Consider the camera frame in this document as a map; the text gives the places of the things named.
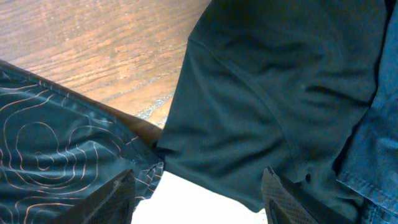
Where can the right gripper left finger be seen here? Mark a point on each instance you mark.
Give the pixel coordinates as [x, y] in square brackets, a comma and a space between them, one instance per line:
[113, 203]

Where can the blue denim garment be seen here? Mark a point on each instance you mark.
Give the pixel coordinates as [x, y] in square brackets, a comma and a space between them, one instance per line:
[370, 166]

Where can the black orange-patterned jersey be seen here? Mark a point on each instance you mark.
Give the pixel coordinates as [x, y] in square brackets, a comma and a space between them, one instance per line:
[57, 148]

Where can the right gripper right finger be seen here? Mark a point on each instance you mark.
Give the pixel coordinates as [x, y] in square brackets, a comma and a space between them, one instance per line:
[286, 203]

